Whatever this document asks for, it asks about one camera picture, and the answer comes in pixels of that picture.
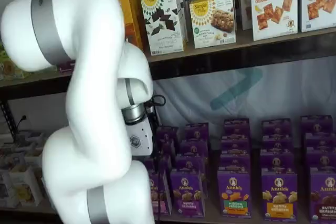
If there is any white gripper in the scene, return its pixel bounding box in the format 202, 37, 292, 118
125, 118, 154, 158

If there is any purple box pink patch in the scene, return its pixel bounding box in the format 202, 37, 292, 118
156, 126, 180, 143
149, 170, 173, 216
143, 155, 172, 178
156, 140, 177, 158

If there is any purple box green patch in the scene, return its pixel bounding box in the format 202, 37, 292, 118
217, 170, 252, 219
221, 136, 250, 154
219, 153, 251, 172
224, 118, 250, 137

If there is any Zbar chocolate chip box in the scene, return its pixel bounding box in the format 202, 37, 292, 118
58, 60, 77, 74

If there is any orange cracker box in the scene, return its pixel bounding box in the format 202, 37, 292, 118
115, 0, 154, 49

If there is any white tea box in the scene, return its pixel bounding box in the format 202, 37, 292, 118
0, 153, 27, 170
0, 168, 19, 209
10, 165, 44, 207

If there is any Simple Mills dark thins box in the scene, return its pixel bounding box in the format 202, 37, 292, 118
139, 0, 188, 57

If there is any purple box yellow patch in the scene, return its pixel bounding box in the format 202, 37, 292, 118
261, 134, 293, 152
259, 150, 295, 169
261, 119, 292, 136
261, 167, 299, 222

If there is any Simple Mills yellow bar box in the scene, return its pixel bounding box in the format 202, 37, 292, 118
189, 0, 237, 49

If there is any green snack box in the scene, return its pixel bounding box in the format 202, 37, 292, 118
0, 42, 27, 81

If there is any brown pretzel crackers box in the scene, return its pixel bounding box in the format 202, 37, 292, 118
237, 0, 253, 31

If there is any purple box brown patch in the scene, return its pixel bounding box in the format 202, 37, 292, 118
309, 167, 336, 224
300, 115, 333, 134
306, 149, 336, 169
304, 132, 334, 151

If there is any pretzel crackers cheddar box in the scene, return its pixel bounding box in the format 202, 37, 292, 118
249, 0, 299, 42

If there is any pretzel crackers sea salt box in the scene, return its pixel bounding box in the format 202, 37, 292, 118
299, 0, 336, 33

